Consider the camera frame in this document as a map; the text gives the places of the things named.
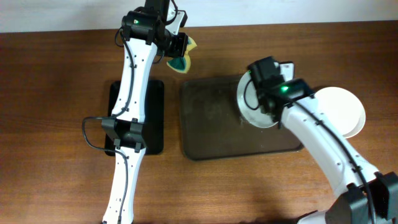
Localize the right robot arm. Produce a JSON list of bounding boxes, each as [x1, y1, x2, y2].
[[248, 57, 397, 224]]

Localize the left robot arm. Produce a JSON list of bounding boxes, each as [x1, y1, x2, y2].
[[101, 1, 187, 223]]

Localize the black small tray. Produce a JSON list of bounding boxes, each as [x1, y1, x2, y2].
[[104, 80, 164, 156]]

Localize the white plate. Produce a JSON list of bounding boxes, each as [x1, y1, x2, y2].
[[236, 71, 277, 128], [315, 86, 366, 139]]

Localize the brown large tray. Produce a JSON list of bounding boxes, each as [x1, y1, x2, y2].
[[180, 76, 303, 161]]

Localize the green yellow sponge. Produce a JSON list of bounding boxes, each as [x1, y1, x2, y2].
[[167, 37, 197, 74]]

